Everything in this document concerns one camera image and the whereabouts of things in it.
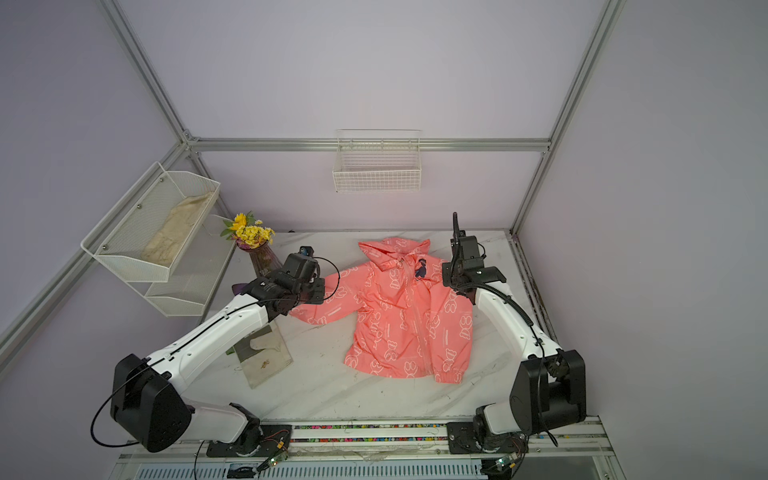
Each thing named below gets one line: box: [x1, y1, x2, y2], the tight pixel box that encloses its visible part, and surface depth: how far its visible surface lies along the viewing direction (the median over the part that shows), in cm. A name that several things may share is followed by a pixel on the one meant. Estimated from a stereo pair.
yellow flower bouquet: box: [220, 211, 275, 249], surface depth 90 cm
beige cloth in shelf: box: [142, 193, 213, 267], surface depth 81 cm
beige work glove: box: [233, 321, 294, 389], surface depth 88 cm
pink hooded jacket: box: [289, 238, 473, 383], surface depth 90 cm
